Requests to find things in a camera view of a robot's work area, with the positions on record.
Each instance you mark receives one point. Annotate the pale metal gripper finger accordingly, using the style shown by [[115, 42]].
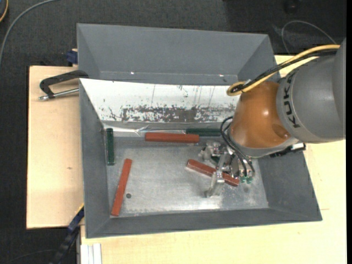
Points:
[[210, 153], [217, 186]]

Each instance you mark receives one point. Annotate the red-brown flat block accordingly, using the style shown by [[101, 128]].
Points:
[[121, 187], [199, 168], [171, 137]]

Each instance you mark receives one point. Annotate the grey metal bin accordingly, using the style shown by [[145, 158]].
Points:
[[165, 51]]

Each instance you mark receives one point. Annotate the pale wood board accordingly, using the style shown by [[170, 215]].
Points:
[[53, 147]]

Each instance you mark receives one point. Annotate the dark green flat block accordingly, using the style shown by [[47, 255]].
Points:
[[110, 147], [203, 132]]

